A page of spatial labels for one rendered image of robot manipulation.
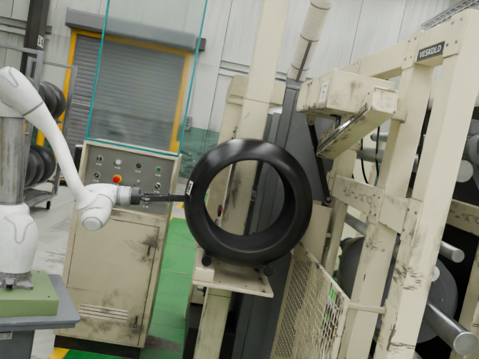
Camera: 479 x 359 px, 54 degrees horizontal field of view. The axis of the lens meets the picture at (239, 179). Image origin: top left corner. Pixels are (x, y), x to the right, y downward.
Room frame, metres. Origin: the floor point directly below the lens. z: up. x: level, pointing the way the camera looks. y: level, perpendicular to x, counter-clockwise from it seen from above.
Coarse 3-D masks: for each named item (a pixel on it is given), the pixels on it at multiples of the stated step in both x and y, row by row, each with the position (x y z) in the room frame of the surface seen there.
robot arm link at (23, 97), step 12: (0, 72) 1.79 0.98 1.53; (12, 72) 1.81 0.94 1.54; (0, 84) 1.79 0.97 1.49; (12, 84) 1.80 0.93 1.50; (24, 84) 1.82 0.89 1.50; (0, 96) 1.87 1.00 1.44; (12, 96) 1.80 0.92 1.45; (24, 96) 1.81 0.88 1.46; (36, 96) 1.85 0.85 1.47; (24, 108) 1.83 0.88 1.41
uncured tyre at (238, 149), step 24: (240, 144) 2.01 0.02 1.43; (264, 144) 2.03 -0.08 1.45; (216, 168) 1.98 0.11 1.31; (288, 168) 2.01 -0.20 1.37; (192, 192) 1.98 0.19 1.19; (288, 192) 2.29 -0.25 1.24; (192, 216) 1.98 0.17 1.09; (288, 216) 2.28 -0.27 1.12; (216, 240) 1.98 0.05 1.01; (240, 240) 2.27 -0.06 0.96; (264, 240) 2.28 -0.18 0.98; (288, 240) 2.01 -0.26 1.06; (240, 264) 2.02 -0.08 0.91
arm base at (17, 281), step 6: (0, 276) 1.75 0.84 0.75; (6, 276) 1.75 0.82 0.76; (12, 276) 1.76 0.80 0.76; (18, 276) 1.78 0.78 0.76; (24, 276) 1.80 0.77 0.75; (30, 276) 1.85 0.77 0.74; (0, 282) 1.74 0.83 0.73; (6, 282) 1.72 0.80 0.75; (12, 282) 1.73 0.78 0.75; (18, 282) 1.78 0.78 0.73; (24, 282) 1.79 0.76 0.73; (30, 282) 1.81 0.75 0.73; (6, 288) 1.73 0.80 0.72; (18, 288) 1.77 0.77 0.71; (24, 288) 1.77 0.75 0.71; (30, 288) 1.78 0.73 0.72
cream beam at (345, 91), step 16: (320, 80) 1.95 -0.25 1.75; (336, 80) 1.78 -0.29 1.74; (352, 80) 1.79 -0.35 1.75; (368, 80) 1.79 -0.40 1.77; (384, 80) 1.80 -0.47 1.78; (304, 96) 2.21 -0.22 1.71; (336, 96) 1.78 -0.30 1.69; (352, 96) 1.79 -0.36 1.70; (304, 112) 2.26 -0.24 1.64; (320, 112) 2.07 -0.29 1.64; (336, 112) 1.90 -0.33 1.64; (352, 112) 1.79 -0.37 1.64
